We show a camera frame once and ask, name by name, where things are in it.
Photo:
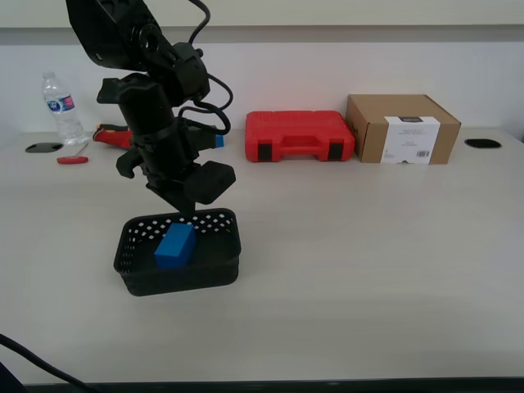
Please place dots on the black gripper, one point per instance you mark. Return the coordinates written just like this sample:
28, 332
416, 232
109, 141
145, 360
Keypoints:
163, 159

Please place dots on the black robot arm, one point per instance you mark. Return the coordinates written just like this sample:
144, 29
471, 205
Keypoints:
135, 65

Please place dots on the brown cardboard box white label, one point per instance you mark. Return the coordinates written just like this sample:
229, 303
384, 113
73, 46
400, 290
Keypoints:
393, 131

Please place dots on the red orange hand tool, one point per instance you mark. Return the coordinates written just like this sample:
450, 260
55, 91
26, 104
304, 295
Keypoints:
112, 135

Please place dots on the blue rectangular block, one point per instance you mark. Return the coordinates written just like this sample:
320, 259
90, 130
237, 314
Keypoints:
176, 245

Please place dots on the clear plastic water bottle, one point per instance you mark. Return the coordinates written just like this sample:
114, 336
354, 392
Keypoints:
61, 110

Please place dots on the red plastic tool case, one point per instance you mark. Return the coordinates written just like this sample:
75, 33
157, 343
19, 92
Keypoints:
299, 137

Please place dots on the black perforated plastic basket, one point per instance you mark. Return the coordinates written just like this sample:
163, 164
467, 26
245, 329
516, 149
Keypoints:
180, 278

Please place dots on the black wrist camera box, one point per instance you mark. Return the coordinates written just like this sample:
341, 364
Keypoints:
210, 182

